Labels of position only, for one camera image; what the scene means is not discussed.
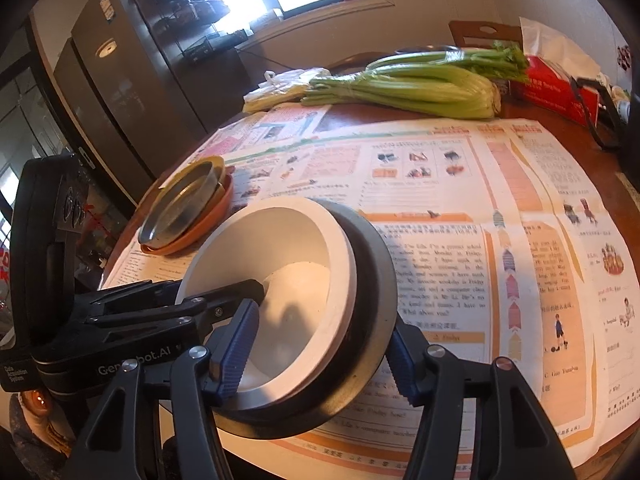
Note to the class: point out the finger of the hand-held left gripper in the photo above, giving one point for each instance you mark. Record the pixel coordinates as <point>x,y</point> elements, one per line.
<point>235,291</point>
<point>150,327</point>

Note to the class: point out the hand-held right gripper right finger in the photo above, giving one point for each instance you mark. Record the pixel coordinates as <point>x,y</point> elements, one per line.
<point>402,365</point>

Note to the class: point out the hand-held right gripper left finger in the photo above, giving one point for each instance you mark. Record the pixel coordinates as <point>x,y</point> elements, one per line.
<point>237,350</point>

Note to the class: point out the large steel bowl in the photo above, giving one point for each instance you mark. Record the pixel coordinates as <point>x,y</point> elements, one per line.
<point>372,310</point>

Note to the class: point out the orange plastic plate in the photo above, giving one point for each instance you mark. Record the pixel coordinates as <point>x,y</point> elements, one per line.
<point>210,220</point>

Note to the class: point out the small steel plate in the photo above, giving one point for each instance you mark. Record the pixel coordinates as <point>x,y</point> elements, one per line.
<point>175,215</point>

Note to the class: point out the yellow ribbed plate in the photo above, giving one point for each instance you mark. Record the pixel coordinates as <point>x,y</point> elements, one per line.
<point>212,161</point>

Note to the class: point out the glass door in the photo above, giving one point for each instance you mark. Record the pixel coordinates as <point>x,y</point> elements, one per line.
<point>30,125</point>

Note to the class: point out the pink printed newspaper sheet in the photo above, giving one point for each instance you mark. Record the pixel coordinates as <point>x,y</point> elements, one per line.
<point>270,130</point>

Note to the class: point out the large orange-bordered newspaper sheet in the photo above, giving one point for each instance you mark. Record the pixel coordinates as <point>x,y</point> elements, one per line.
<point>425,185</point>

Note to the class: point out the brown refrigerator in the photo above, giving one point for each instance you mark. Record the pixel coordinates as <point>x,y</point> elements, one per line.
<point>130,85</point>

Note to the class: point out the clear bag of vegetables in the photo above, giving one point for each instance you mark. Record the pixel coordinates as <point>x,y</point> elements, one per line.
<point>280,90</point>

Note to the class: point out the narrow illustrated newspaper sheet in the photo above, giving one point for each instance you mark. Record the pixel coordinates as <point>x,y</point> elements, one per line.
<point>565,170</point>

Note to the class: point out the wooden chair with curved back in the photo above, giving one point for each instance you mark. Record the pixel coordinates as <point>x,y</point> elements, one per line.
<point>350,62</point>

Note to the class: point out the thick celery bunch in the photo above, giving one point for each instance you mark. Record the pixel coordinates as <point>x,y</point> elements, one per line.
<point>415,92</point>

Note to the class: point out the distant steel bowl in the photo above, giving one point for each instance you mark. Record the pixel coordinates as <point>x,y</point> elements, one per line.
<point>425,50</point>

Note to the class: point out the taped leafy celery bunch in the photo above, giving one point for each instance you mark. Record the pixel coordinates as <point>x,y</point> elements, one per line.
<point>450,60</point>

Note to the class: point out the red tissue box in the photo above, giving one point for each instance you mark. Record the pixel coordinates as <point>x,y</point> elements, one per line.
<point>550,90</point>

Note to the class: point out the black thermos bottle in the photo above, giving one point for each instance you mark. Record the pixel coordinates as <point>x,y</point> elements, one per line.
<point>632,150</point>

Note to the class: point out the wooden chair with carved back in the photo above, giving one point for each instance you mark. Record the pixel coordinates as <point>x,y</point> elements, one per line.
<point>475,32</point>

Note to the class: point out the white plastic bag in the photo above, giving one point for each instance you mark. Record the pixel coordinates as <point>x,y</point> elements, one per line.
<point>555,42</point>

